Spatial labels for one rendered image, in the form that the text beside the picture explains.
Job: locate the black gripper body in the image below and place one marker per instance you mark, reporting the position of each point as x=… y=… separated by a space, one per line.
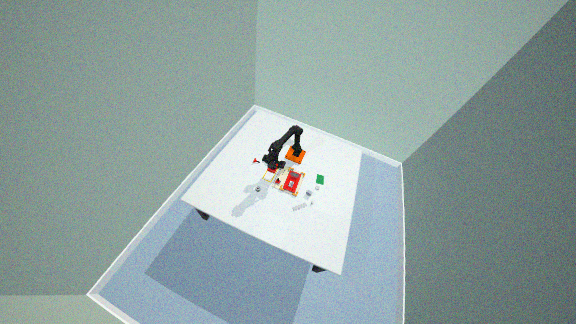
x=281 y=163

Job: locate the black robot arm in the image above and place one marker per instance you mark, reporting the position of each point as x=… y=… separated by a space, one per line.
x=277 y=145

